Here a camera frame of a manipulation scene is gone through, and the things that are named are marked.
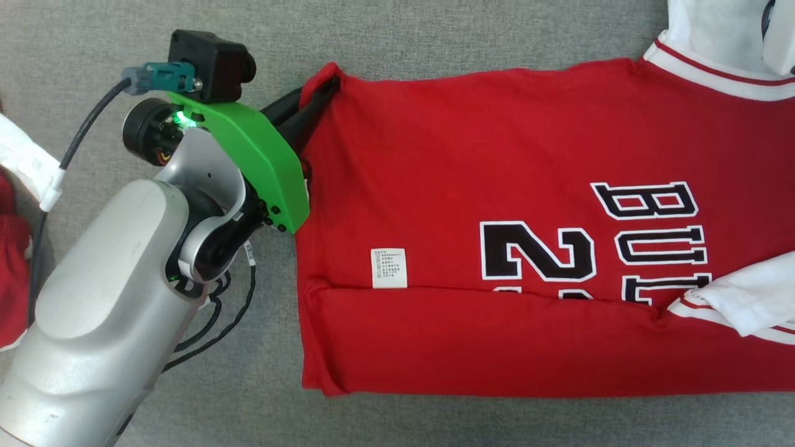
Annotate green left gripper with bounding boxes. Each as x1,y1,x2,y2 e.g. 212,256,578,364
166,76,341,234

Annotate red basketball jersey black print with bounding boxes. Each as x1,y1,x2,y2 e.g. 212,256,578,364
294,0,795,398

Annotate red basketball shorts white trim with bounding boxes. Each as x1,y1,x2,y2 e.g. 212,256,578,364
0,99,60,351

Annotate teal left camera connector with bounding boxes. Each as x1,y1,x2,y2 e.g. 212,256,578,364
121,61,202,96

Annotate thin black left arm cables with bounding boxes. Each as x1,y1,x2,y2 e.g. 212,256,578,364
163,243,258,373

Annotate black left camera cable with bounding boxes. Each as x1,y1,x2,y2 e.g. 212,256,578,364
27,78,134,328

